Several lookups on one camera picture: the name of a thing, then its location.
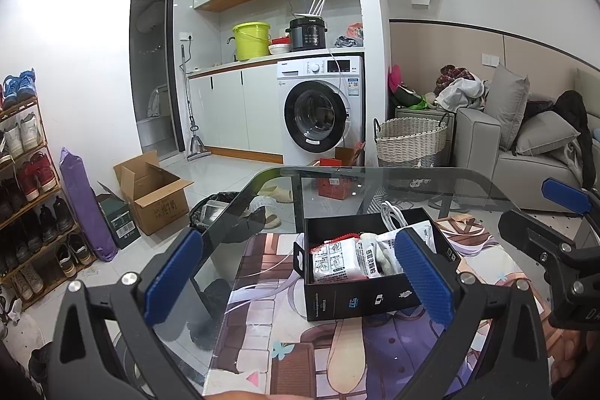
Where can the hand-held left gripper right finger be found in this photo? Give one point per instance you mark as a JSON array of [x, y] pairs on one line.
[[424, 278]]

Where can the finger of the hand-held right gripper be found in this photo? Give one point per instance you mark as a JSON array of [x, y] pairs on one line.
[[534, 236], [565, 196]]

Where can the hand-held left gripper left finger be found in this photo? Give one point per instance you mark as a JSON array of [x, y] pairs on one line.
[[173, 273]]

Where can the black cardboard box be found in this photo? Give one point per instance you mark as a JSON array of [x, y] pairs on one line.
[[356, 301]]

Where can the person's right hand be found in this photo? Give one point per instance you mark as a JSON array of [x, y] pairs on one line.
[[572, 353]]

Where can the white printed packet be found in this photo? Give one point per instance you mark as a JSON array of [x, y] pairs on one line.
[[379, 250], [335, 262]]

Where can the grey pillow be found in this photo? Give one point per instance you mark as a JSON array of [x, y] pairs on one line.
[[508, 100], [546, 135]]

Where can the black jacket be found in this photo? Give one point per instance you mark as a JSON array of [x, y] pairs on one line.
[[574, 123]]

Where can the brown cardboard box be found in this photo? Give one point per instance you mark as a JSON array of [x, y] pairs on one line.
[[154, 198]]

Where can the black trash bin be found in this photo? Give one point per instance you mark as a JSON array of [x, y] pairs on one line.
[[229, 217]]

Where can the dark green box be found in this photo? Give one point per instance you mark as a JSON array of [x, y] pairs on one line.
[[115, 219]]

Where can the grey sofa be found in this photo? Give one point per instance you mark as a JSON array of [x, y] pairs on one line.
[[478, 147]]

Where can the purple plastic bag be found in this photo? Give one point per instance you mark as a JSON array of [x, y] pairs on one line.
[[86, 212]]

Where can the beige slipper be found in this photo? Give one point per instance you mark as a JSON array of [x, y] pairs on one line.
[[276, 194], [272, 221]]

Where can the red cardboard box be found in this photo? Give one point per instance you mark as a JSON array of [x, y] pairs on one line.
[[335, 182]]

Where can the printed anime desk mat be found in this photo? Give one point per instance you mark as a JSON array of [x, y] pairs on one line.
[[290, 334]]

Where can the woven laundry basket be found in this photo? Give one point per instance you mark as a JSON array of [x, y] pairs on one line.
[[410, 142]]

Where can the pile of clothes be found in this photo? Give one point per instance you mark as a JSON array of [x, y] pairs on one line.
[[459, 88]]

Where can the flat mop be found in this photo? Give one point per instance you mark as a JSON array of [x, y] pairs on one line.
[[192, 114]]

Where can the grey side cabinet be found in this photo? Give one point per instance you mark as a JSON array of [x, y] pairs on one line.
[[426, 113]]

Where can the shoe rack with shoes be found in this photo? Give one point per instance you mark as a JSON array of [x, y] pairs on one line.
[[33, 175]]

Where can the white lower cabinets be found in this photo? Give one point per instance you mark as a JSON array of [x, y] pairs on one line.
[[234, 109]]

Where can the wooden shoe rack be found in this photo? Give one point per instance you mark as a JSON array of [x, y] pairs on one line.
[[44, 147]]

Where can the pink and green plush item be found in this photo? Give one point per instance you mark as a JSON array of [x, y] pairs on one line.
[[405, 93]]

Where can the dark framed glass door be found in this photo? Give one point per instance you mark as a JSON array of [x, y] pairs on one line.
[[152, 53]]

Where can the white washing machine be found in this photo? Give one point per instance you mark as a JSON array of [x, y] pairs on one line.
[[323, 76]]

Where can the green plastic bucket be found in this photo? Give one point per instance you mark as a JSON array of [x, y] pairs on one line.
[[251, 41]]

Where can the white bowl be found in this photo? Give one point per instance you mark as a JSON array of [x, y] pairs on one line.
[[279, 49]]

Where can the bundle of cloth items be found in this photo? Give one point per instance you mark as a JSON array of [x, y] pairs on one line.
[[349, 38]]

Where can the red bowl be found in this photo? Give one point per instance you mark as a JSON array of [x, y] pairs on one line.
[[281, 40]]

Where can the black pressure cooker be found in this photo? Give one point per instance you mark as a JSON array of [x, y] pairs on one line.
[[307, 35]]

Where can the white router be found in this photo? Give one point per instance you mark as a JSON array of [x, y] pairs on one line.
[[311, 10]]

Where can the white wall switch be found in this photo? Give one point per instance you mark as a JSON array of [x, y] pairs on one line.
[[492, 60]]

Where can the white wall socket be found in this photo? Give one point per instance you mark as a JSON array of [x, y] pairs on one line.
[[186, 37]]

